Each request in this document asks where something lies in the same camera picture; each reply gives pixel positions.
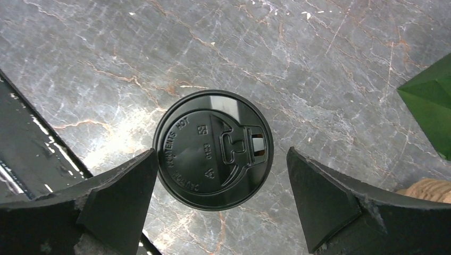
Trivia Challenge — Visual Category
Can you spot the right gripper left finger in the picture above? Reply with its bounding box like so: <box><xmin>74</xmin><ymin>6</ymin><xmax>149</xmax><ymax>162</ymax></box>
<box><xmin>1</xmin><ymin>149</ymin><xmax>158</xmax><ymax>254</ymax></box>

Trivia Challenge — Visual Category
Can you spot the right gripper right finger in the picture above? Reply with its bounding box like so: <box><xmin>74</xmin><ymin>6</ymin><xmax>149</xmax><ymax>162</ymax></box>
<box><xmin>286</xmin><ymin>148</ymin><xmax>450</xmax><ymax>254</ymax></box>

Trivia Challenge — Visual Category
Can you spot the black coffee cup lid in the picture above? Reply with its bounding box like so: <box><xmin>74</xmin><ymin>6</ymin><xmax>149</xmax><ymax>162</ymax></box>
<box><xmin>153</xmin><ymin>90</ymin><xmax>274</xmax><ymax>211</ymax></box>

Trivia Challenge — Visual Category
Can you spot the green and brown paper bag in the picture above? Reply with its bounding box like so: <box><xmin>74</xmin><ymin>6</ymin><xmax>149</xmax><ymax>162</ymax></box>
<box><xmin>397</xmin><ymin>54</ymin><xmax>450</xmax><ymax>160</ymax></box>

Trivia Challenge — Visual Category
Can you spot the brown pulp cup carrier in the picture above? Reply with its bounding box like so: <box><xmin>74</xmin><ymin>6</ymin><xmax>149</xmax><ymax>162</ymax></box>
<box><xmin>396</xmin><ymin>178</ymin><xmax>450</xmax><ymax>203</ymax></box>

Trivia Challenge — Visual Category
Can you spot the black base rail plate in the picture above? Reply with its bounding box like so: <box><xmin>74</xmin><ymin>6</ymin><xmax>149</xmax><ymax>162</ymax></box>
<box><xmin>1</xmin><ymin>74</ymin><xmax>96</xmax><ymax>204</ymax></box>

